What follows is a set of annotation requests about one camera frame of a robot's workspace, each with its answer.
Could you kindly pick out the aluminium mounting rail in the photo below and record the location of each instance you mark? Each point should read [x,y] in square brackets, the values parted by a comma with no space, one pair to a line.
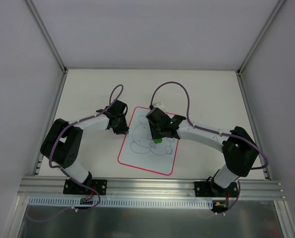
[155,188]

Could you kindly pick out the green whiteboard eraser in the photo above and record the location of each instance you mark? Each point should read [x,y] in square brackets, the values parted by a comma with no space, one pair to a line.
[158,140]

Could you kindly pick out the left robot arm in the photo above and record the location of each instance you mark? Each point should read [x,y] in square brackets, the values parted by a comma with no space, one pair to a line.
[62,143]

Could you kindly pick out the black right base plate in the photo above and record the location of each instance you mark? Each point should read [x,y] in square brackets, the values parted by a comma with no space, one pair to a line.
[210,189]

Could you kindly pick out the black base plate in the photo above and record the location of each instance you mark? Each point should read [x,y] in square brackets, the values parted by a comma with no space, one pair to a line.
[210,189]
[72,188]

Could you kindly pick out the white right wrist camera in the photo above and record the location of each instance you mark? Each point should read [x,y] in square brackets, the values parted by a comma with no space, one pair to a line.
[159,105]

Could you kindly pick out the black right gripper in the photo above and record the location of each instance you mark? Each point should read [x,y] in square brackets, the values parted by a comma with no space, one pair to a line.
[158,131]

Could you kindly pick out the pink framed whiteboard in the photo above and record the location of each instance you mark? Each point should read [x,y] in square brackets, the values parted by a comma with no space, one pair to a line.
[139,151]

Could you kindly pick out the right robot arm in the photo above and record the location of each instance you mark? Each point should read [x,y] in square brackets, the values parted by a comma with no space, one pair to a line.
[236,146]

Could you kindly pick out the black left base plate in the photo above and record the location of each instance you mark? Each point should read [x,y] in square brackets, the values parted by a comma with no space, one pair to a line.
[72,188]

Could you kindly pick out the white slotted cable duct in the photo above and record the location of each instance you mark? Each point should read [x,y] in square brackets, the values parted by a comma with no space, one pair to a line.
[121,202]

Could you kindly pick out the aluminium frame post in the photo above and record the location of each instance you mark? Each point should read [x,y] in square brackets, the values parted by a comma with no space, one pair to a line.
[267,24]
[41,26]

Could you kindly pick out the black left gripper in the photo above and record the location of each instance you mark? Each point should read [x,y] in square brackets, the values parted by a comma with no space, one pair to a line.
[121,125]

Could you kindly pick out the left aluminium frame post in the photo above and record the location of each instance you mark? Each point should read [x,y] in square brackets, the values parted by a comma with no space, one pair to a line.
[41,26]

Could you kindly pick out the right aluminium frame post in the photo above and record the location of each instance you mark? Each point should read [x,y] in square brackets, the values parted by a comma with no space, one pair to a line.
[267,24]

